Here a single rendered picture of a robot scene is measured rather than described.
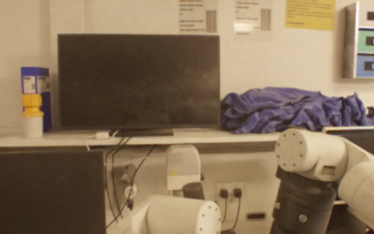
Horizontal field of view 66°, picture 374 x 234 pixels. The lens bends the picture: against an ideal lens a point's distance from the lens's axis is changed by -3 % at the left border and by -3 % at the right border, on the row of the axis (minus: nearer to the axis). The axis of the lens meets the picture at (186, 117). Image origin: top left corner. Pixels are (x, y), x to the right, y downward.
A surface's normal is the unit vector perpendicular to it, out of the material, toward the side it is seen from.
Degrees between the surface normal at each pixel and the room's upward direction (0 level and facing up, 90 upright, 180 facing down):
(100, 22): 90
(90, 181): 86
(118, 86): 86
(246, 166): 90
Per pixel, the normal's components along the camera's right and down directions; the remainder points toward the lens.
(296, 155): -0.88, -0.14
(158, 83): 0.11, 0.06
